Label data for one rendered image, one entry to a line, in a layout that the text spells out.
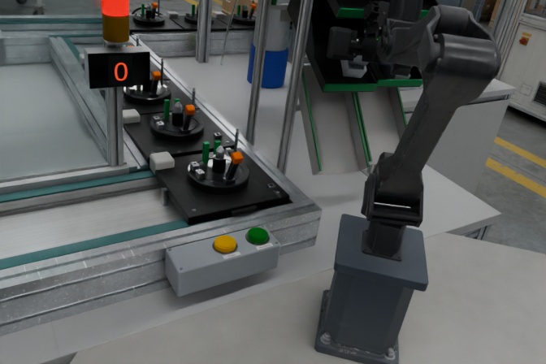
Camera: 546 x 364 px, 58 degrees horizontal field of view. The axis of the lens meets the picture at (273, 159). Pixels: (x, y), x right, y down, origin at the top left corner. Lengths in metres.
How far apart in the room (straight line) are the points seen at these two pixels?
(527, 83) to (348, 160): 4.00
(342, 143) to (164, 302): 0.56
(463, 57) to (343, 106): 0.67
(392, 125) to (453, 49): 0.74
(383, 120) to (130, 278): 0.74
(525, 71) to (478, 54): 4.50
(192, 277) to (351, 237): 0.29
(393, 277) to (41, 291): 0.57
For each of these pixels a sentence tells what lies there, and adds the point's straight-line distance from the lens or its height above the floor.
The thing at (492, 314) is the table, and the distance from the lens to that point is 1.15.
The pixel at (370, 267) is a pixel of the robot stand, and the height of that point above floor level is 1.06.
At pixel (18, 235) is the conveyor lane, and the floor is 0.92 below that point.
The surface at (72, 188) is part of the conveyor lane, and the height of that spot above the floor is 0.95.
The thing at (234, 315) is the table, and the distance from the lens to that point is 0.96.
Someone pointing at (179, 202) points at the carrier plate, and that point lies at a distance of 1.04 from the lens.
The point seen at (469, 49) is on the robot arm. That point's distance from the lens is 0.61.
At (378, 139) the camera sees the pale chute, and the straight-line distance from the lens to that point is 1.29.
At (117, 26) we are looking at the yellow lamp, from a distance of 1.02.
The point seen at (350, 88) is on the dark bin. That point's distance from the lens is 1.11.
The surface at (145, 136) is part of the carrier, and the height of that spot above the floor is 0.97.
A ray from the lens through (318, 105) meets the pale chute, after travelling 1.22.
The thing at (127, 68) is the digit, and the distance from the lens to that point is 1.05.
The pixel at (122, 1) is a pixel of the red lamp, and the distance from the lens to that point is 1.01.
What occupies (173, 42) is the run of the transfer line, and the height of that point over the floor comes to 0.92.
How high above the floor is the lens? 1.55
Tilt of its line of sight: 28 degrees down
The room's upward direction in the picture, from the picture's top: 8 degrees clockwise
